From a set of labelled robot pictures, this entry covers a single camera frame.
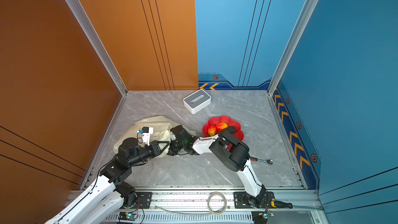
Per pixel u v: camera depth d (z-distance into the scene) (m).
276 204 0.70
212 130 0.94
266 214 0.70
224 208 0.71
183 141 0.73
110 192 0.53
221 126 0.96
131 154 0.60
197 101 1.08
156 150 0.67
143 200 0.74
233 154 0.53
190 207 0.74
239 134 0.93
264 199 0.64
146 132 0.70
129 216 0.71
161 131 0.77
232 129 0.94
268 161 0.84
